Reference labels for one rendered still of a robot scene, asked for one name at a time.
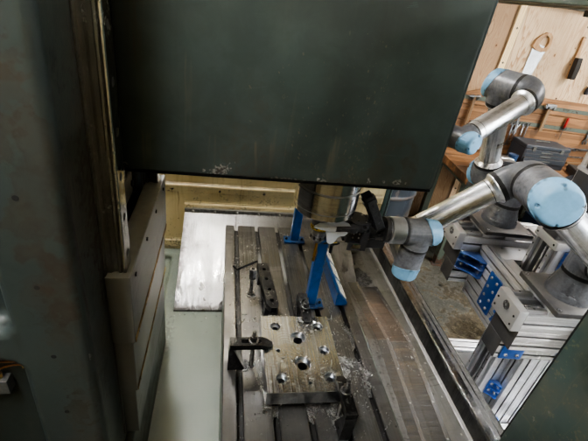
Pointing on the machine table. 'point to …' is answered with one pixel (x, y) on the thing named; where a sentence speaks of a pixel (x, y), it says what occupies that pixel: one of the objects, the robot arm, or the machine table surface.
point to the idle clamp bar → (267, 290)
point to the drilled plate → (279, 393)
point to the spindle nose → (326, 201)
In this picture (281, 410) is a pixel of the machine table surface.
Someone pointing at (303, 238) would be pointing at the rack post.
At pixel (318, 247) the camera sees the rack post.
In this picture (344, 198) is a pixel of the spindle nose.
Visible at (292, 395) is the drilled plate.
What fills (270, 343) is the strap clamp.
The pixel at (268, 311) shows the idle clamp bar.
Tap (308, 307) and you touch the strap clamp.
